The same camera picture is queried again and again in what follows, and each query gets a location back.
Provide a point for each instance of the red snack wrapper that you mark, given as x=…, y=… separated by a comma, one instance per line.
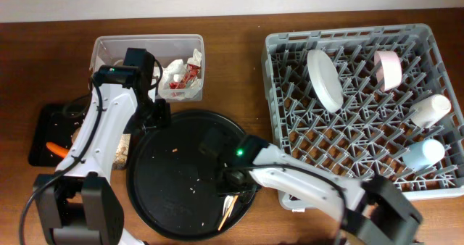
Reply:
x=187, y=79

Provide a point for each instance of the grey plastic dishwasher rack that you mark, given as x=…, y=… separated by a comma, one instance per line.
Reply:
x=371, y=132

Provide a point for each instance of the orange carrot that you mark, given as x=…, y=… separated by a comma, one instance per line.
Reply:
x=56, y=149

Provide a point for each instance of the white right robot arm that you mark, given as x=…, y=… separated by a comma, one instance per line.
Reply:
x=368, y=211

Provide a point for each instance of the round black serving tray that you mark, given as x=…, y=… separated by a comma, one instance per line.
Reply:
x=171, y=184

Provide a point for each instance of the white plastic fork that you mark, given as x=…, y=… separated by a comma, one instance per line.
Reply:
x=228, y=204

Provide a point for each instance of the clear plastic waste bin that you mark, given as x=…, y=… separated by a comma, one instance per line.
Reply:
x=110, y=50

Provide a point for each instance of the wooden chopstick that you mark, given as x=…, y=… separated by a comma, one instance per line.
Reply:
x=224, y=218

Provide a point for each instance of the grey round plate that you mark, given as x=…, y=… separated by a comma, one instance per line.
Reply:
x=324, y=79

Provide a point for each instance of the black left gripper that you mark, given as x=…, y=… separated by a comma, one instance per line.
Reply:
x=163, y=119

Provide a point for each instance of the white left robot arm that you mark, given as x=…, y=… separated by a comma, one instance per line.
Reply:
x=76, y=204

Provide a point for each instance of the white cup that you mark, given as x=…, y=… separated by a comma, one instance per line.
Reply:
x=429, y=111

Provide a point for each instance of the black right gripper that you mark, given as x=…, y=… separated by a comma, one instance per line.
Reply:
x=225, y=189

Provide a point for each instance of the white tissue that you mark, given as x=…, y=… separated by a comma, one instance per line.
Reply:
x=175, y=68

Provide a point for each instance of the pile of rice and shells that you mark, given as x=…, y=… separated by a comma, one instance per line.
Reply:
x=121, y=155

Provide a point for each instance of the black rectangular tray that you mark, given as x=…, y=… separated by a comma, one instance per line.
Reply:
x=52, y=127

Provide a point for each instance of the pink bowl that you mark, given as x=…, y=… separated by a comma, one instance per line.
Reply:
x=390, y=71

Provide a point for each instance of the light blue cup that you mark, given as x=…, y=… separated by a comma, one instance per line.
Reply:
x=423, y=154

